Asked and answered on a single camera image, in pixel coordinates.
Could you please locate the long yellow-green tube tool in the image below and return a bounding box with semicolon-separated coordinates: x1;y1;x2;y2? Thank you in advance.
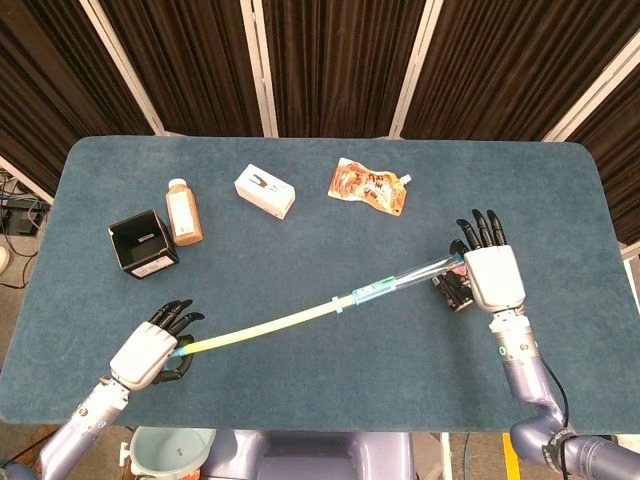
173;293;359;359

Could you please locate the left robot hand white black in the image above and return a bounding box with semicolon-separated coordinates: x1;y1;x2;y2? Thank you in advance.
108;298;206;392

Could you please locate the orange spout pouch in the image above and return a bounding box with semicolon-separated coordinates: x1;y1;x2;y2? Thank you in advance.
327;157;413;217

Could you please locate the pale blue plastic basin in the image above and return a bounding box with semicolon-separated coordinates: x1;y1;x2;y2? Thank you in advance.
119;426;217;480

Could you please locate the white rectangular carton box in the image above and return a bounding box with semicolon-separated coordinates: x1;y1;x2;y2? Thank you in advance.
233;163;297;221

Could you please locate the white table leg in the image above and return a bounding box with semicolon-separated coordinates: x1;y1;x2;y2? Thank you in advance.
439;432;454;480

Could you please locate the black open square box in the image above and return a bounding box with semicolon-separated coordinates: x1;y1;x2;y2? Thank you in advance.
107;209;180;279

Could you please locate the black power brick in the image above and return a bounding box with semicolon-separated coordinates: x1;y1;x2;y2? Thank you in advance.
3;205;40;237

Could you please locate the brown drink bottle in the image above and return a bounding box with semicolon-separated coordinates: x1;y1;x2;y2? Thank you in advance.
165;178;205;248

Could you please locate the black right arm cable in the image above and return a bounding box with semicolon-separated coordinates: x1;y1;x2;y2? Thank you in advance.
541;355;572;480

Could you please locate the grey floor cable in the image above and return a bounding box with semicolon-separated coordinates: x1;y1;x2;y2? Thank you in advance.
0;232;40;291

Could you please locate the blue felt table mat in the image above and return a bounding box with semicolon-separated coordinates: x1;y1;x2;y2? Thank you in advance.
0;135;640;435

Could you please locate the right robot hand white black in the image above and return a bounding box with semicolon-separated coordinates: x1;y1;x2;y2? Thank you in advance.
448;207;527;314

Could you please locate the brown fabric partition panel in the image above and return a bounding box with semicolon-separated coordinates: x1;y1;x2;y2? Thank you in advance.
399;0;640;144
542;29;640;246
0;0;166;201
97;0;279;137
259;0;444;139

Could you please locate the small black packet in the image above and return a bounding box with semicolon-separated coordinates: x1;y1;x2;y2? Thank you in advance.
431;267;477;314

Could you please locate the purple robot torso base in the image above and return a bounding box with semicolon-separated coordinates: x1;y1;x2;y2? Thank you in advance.
199;428;416;480

